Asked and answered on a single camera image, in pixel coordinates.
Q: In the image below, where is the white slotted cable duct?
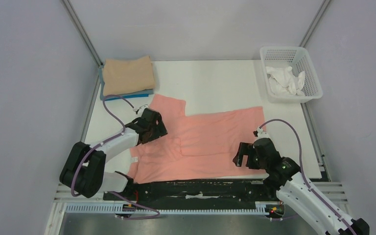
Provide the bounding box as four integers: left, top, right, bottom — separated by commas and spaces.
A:
65, 203, 269, 216

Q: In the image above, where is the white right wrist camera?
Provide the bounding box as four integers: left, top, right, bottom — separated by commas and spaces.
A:
253, 128, 267, 139

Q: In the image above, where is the white crumpled t shirt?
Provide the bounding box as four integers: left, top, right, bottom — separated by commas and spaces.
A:
265, 66, 306, 96

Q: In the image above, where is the folded beige t shirt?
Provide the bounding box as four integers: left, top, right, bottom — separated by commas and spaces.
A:
102, 56, 156, 96

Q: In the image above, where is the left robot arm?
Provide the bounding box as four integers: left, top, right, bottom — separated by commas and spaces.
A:
59, 108, 167, 200

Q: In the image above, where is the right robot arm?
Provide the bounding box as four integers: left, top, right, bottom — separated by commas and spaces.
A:
233, 138, 370, 235

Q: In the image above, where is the folded blue t shirt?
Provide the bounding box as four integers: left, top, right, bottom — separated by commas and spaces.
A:
98, 65, 154, 100

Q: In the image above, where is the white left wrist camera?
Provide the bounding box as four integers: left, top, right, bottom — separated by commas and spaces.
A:
133, 104, 149, 115

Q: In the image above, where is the white plastic basket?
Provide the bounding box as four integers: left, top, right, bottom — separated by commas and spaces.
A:
259, 46, 323, 103

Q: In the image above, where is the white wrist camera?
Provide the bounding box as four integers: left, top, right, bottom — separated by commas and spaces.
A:
253, 128, 267, 139
133, 104, 149, 115

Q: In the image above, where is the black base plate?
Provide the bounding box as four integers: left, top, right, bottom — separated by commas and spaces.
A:
120, 179, 280, 210

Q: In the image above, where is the pink t shirt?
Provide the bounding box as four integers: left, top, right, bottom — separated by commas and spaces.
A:
128, 94, 264, 184

